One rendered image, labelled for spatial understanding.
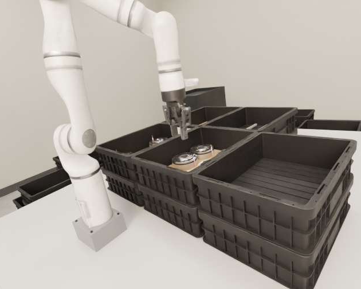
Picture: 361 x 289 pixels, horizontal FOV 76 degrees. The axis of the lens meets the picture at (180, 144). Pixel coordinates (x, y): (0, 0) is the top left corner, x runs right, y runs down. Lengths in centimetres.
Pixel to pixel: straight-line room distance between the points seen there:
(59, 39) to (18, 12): 322
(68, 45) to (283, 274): 77
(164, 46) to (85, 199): 51
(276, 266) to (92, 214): 54
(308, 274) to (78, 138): 64
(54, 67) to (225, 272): 68
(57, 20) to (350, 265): 96
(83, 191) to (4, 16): 329
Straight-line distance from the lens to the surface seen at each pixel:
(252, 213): 56
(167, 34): 68
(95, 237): 82
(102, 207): 80
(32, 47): 386
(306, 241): 55
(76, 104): 70
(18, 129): 371
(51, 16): 78
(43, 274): 87
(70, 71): 70
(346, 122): 227
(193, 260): 71
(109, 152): 98
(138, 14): 70
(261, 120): 135
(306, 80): 411
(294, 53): 412
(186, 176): 63
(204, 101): 258
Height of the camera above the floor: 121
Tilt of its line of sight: 19 degrees down
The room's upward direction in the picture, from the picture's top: 9 degrees counter-clockwise
